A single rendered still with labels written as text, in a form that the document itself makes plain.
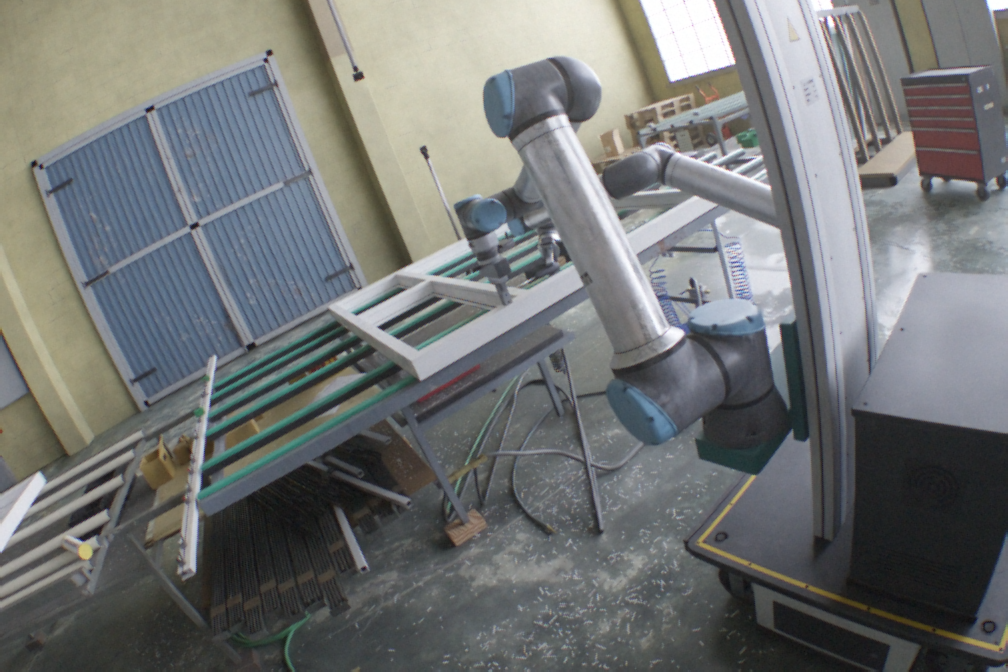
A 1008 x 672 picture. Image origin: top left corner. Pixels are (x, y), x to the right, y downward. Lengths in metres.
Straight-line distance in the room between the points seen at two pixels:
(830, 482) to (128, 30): 8.98
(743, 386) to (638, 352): 0.24
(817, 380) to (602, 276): 0.50
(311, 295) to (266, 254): 0.91
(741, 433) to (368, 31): 8.37
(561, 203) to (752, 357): 0.46
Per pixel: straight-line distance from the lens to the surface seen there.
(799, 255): 1.01
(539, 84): 0.97
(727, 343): 1.00
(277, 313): 8.01
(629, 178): 1.64
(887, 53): 8.39
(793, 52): 1.05
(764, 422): 1.11
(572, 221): 0.91
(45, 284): 8.62
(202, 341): 8.08
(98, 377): 8.56
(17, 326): 8.45
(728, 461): 1.15
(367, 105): 8.07
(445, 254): 3.08
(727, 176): 1.64
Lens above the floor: 1.44
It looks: 16 degrees down
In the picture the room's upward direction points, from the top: 22 degrees counter-clockwise
